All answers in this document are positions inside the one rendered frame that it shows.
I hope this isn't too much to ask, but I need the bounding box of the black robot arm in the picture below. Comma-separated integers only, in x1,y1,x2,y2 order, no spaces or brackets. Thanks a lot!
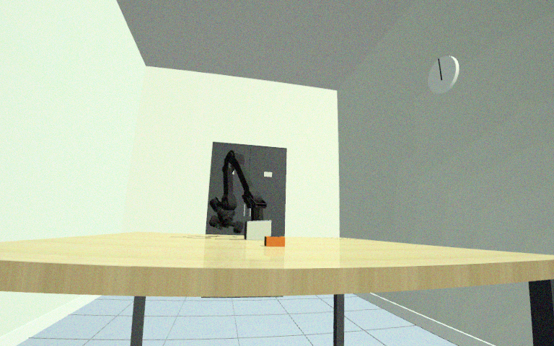
210,150,267,222

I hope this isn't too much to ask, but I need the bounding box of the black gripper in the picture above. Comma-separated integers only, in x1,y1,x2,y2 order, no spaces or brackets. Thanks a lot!
209,215,244,233

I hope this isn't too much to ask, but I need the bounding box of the orange block with dark square marking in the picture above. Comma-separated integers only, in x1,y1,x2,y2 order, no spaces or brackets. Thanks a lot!
264,236,285,247

